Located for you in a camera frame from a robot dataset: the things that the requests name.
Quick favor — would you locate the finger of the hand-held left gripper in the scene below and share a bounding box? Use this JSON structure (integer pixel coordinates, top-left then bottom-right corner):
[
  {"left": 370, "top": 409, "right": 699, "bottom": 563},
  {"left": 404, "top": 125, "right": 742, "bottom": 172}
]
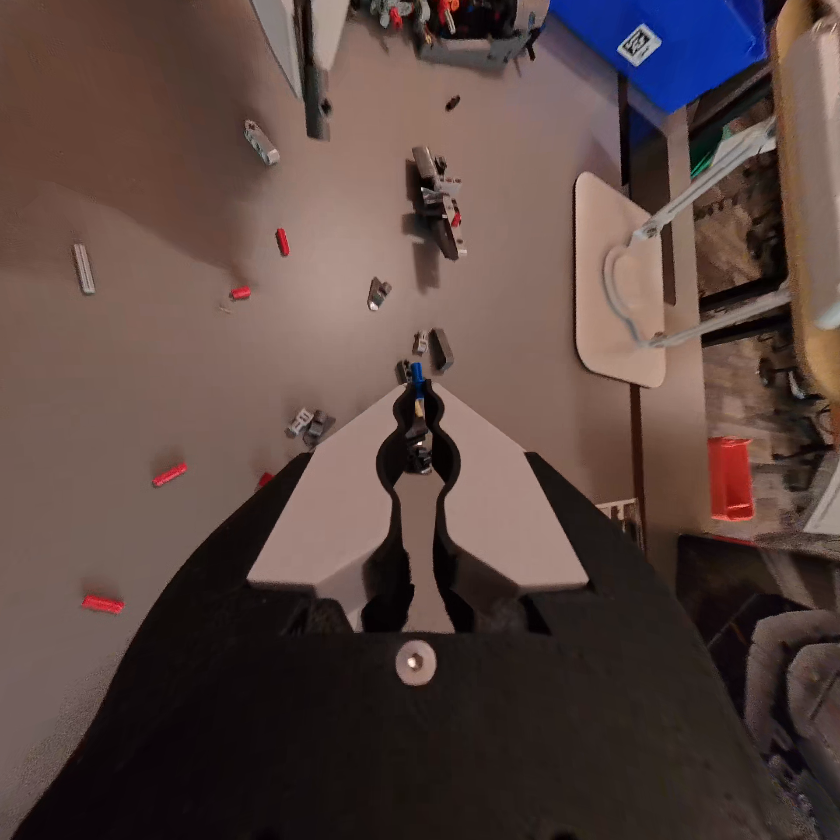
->
[
  {"left": 295, "top": 0, "right": 350, "bottom": 140},
  {"left": 251, "top": 0, "right": 306, "bottom": 101}
]

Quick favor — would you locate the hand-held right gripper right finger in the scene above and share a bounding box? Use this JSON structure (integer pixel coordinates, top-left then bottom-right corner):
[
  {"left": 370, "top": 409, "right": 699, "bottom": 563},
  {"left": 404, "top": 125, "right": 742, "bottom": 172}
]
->
[{"left": 423, "top": 382, "right": 590, "bottom": 632}]

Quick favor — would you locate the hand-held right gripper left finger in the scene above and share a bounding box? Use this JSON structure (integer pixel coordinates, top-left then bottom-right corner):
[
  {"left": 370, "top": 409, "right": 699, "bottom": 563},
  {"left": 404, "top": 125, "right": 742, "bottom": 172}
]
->
[{"left": 246, "top": 385, "right": 421, "bottom": 632}]

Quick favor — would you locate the blue lego pin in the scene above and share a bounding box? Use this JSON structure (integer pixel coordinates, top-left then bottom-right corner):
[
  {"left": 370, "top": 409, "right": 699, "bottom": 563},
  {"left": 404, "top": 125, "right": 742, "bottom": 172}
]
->
[{"left": 407, "top": 362, "right": 431, "bottom": 421}]

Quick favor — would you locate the light grey lego beam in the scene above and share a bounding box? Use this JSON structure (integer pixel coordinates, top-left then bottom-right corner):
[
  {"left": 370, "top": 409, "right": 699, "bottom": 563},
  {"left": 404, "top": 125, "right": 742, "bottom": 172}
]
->
[{"left": 244, "top": 119, "right": 281, "bottom": 165}]

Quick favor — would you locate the lego car chassis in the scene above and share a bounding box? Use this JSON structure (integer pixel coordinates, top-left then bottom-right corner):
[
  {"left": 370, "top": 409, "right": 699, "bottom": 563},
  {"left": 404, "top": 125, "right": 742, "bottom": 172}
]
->
[{"left": 354, "top": 0, "right": 549, "bottom": 70}]

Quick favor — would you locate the grey black lego subassembly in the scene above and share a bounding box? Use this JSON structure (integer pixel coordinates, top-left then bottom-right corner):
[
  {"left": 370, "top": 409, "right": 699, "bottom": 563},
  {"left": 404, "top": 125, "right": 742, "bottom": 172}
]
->
[{"left": 412, "top": 146, "right": 468, "bottom": 260}]

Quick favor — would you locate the red plastic bin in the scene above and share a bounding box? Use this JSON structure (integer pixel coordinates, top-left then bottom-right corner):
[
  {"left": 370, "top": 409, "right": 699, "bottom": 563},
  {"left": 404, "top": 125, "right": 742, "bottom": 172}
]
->
[{"left": 707, "top": 436, "right": 756, "bottom": 522}]

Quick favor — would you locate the grey rounded object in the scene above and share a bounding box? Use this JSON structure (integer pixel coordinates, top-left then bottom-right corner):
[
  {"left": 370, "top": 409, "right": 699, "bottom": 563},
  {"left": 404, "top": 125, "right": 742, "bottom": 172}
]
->
[{"left": 748, "top": 610, "right": 840, "bottom": 788}]

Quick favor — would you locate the blue plastic bin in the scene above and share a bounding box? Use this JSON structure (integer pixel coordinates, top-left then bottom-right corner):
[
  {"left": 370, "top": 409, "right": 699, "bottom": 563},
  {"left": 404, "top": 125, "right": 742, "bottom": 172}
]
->
[{"left": 548, "top": 0, "right": 770, "bottom": 114}]

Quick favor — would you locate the green plastic object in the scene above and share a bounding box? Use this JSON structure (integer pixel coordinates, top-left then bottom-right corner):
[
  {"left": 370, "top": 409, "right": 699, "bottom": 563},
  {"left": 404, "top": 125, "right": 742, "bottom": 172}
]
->
[{"left": 689, "top": 126, "right": 731, "bottom": 179}]

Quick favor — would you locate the tan rimmed grey panel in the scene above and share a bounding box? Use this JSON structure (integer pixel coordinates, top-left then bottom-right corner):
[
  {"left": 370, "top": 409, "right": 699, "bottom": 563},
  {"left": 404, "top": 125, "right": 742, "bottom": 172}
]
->
[{"left": 771, "top": 0, "right": 840, "bottom": 401}]

